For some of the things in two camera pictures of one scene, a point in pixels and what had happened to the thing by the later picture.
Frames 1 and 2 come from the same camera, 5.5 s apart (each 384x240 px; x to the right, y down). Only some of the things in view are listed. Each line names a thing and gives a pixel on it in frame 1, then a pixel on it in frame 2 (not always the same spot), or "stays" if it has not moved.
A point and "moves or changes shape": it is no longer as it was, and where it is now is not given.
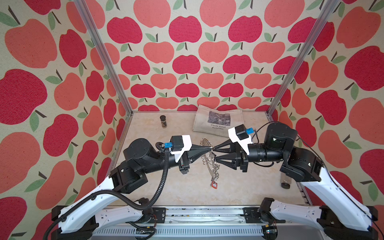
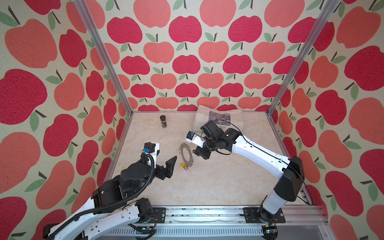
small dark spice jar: (163, 121) stays
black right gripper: (239, 157) → (198, 150)
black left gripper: (195, 152) → (161, 169)
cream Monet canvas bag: (217, 122) stays
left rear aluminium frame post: (86, 13) stays
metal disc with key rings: (212, 164) moves or changes shape
